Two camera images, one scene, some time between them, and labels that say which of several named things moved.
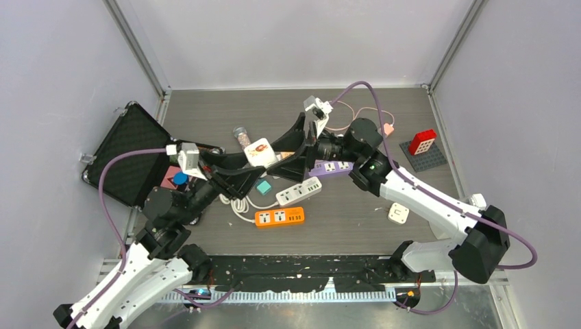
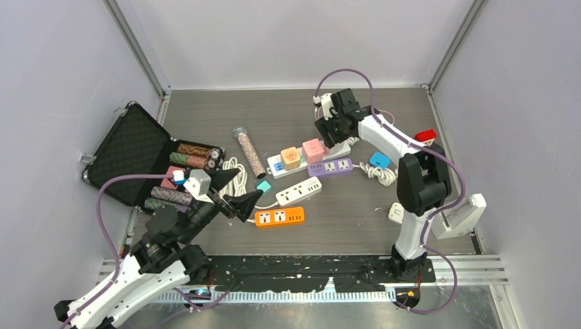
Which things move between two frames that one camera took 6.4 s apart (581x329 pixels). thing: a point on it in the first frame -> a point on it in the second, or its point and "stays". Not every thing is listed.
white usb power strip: [307, 186] stays
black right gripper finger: [293, 139] -> [328, 131]
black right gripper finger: [292, 168] -> [347, 133]
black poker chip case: [129, 179] stays
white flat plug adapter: [398, 213] stays
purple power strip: [327, 168] stays
